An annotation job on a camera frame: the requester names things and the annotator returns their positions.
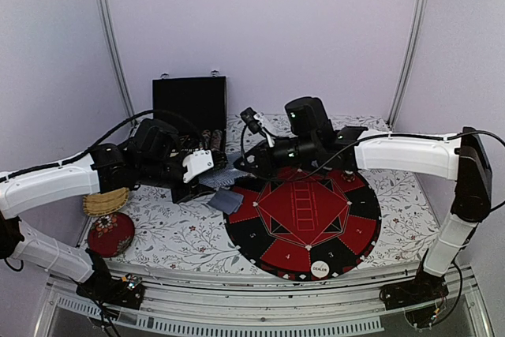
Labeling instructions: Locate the white blue dealer button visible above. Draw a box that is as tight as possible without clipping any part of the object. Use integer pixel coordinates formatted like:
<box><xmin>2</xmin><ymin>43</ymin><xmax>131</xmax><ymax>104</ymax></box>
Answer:
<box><xmin>311</xmin><ymin>260</ymin><xmax>330</xmax><ymax>279</ymax></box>

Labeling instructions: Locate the blue playing card deck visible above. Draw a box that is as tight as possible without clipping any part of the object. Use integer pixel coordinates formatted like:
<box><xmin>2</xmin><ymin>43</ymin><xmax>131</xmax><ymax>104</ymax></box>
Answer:
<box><xmin>198</xmin><ymin>152</ymin><xmax>249</xmax><ymax>188</ymax></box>

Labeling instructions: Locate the floral white tablecloth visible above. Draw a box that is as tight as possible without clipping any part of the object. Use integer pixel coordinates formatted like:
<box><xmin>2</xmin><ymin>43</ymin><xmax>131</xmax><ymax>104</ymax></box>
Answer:
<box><xmin>78</xmin><ymin>114</ymin><xmax>447</xmax><ymax>275</ymax></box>

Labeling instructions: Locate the red floral round cushion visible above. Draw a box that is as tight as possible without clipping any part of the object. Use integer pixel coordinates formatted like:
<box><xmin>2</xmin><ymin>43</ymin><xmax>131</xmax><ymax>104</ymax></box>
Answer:
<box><xmin>87</xmin><ymin>212</ymin><xmax>135</xmax><ymax>258</ymax></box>

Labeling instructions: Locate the face-down card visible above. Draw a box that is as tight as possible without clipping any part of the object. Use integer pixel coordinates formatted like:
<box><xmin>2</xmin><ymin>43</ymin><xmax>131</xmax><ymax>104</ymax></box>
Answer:
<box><xmin>212</xmin><ymin>189</ymin><xmax>244</xmax><ymax>215</ymax></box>

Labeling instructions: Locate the aluminium frame post left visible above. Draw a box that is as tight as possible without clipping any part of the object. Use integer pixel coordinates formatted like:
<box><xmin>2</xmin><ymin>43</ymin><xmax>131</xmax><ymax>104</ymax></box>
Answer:
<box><xmin>96</xmin><ymin>0</ymin><xmax>134</xmax><ymax>117</ymax></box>

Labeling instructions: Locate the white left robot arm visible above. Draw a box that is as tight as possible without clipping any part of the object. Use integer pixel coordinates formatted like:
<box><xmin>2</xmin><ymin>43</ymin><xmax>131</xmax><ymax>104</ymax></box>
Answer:
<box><xmin>1</xmin><ymin>118</ymin><xmax>226</xmax><ymax>301</ymax></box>

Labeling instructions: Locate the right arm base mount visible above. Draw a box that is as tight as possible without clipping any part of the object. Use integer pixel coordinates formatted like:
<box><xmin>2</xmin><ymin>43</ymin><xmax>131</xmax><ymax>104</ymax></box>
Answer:
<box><xmin>379</xmin><ymin>266</ymin><xmax>449</xmax><ymax>329</ymax></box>

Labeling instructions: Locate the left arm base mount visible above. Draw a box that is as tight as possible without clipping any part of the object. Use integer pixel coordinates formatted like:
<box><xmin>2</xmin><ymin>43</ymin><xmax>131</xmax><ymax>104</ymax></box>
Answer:
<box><xmin>76</xmin><ymin>271</ymin><xmax>145</xmax><ymax>310</ymax></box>

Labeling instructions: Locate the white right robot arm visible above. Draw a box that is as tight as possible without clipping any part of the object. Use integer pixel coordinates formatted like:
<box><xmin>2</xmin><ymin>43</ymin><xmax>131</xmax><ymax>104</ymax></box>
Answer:
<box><xmin>234</xmin><ymin>96</ymin><xmax>496</xmax><ymax>302</ymax></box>

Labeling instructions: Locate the far right chip row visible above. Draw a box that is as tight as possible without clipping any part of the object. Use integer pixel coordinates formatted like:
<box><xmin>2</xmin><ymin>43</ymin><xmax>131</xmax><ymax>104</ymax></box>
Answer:
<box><xmin>209</xmin><ymin>129</ymin><xmax>224</xmax><ymax>152</ymax></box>

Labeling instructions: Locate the black poker chip case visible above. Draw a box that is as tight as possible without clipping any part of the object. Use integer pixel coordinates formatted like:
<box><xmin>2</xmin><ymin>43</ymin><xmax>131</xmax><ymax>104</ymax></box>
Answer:
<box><xmin>152</xmin><ymin>75</ymin><xmax>227</xmax><ymax>151</ymax></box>

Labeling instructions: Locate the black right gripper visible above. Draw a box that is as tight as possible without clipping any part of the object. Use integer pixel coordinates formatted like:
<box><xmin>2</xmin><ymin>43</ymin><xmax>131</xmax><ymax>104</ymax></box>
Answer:
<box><xmin>233</xmin><ymin>134</ymin><xmax>319</xmax><ymax>178</ymax></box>

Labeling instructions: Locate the woven bamboo tray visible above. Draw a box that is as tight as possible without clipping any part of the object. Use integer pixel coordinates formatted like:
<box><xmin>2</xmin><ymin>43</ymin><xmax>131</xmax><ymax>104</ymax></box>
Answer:
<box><xmin>83</xmin><ymin>187</ymin><xmax>129</xmax><ymax>217</ymax></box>

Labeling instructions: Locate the round red black poker mat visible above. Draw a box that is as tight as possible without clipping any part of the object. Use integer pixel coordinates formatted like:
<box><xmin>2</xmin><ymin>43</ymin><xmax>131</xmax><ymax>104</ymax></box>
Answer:
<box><xmin>225</xmin><ymin>169</ymin><xmax>381</xmax><ymax>281</ymax></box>

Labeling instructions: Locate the red black small chip stack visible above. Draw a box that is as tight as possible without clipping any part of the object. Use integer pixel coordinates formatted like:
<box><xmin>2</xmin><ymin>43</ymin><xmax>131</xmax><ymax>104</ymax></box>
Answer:
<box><xmin>342</xmin><ymin>170</ymin><xmax>356</xmax><ymax>182</ymax></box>

